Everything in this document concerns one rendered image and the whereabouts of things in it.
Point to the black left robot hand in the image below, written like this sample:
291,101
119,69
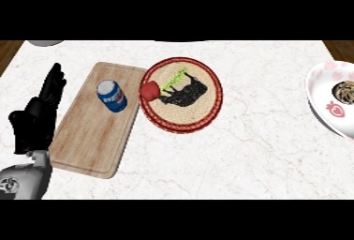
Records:
33,123

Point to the blue and white can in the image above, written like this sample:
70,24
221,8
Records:
113,97

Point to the red cupcake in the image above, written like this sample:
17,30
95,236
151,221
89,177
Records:
151,90

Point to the round red-rimmed woven placemat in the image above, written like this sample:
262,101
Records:
185,103

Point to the grey rounded object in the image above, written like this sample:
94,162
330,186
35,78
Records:
45,42

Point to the white bowl with strawberry print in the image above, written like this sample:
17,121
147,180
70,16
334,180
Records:
330,97

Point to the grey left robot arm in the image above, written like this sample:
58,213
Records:
27,181

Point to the pale wooden cutting board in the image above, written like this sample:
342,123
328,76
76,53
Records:
100,125

